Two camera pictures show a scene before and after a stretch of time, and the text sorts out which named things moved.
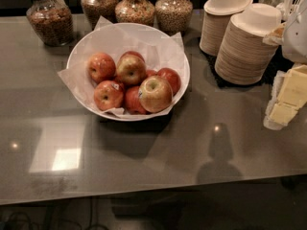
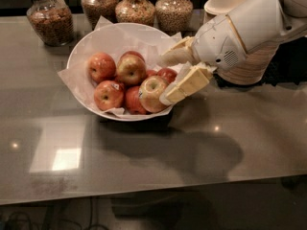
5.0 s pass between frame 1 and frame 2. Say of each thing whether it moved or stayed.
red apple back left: stayed
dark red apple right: stayed
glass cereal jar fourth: stayed
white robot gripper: moved
